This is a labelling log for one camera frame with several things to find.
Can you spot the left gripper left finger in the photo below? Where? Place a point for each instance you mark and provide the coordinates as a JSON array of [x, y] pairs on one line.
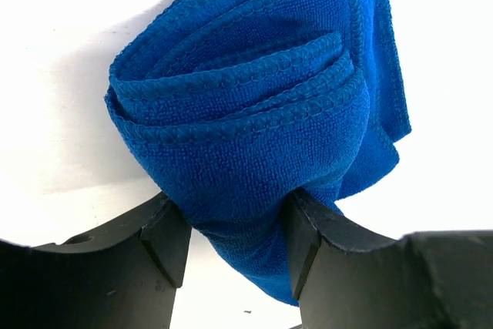
[[122, 274]]

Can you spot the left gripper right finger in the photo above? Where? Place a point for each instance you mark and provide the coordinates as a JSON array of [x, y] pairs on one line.
[[345, 276]]

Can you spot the blue towel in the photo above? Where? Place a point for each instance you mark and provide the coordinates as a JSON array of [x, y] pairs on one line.
[[229, 105]]

